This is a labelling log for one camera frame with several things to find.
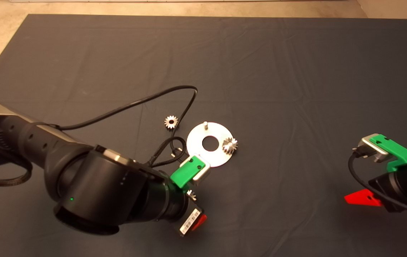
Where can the green left camera mount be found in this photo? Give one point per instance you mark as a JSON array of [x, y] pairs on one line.
[[185, 173]]

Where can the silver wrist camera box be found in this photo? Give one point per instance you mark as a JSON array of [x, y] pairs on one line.
[[373, 148], [202, 175]]

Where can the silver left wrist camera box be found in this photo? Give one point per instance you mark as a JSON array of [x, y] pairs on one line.
[[202, 175]]

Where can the dark grey table cloth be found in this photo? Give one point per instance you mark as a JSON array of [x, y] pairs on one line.
[[260, 53]]

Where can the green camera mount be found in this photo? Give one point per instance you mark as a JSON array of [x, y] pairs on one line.
[[400, 151], [185, 173]]

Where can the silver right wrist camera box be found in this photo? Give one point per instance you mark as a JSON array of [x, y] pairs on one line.
[[373, 148]]

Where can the green right camera mount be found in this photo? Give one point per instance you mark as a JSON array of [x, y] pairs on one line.
[[400, 151]]

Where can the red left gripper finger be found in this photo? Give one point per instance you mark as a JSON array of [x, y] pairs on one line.
[[200, 222]]

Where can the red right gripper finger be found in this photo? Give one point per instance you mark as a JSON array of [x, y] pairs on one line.
[[362, 198]]

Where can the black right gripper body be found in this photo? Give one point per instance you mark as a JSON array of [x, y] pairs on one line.
[[389, 192]]

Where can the round metal carrier plate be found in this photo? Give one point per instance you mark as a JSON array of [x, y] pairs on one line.
[[217, 160]]

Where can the small steel planetary gear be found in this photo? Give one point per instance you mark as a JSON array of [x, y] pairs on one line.
[[168, 125], [191, 195], [232, 150]]

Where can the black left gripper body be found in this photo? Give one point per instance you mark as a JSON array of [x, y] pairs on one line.
[[189, 221]]

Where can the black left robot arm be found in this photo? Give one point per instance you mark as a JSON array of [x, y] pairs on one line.
[[99, 189]]

